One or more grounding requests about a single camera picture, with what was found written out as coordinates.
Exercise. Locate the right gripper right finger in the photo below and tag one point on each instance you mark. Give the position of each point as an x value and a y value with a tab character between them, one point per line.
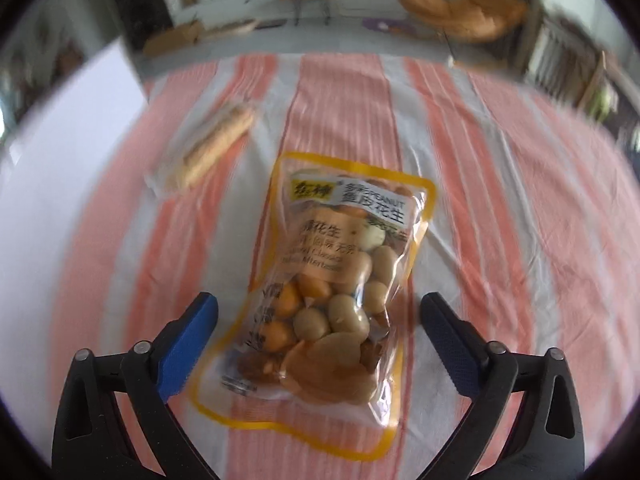
545	440

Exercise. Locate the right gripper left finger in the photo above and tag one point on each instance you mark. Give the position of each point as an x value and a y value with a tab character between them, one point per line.
90	438

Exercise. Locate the yellow peanut snack bag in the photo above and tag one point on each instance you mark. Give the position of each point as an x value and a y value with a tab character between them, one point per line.
317	349

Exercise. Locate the striped orange white tablecloth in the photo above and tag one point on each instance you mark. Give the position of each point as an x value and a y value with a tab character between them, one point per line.
534	236

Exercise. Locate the white cardboard box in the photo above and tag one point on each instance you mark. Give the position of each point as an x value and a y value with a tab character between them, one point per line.
68	142

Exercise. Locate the wooden dining chair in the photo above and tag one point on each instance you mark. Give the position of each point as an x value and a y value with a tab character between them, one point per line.
565	63

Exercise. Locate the orange lounge chair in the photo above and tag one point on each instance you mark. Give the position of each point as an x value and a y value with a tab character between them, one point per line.
469	20

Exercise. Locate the tall black shelf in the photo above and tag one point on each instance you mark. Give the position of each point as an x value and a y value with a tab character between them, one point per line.
137	5

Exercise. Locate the purple floor mat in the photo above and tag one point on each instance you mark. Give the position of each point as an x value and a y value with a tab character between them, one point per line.
393	27

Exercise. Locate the white tv cabinet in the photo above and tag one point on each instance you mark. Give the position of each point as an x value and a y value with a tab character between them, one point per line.
215	12

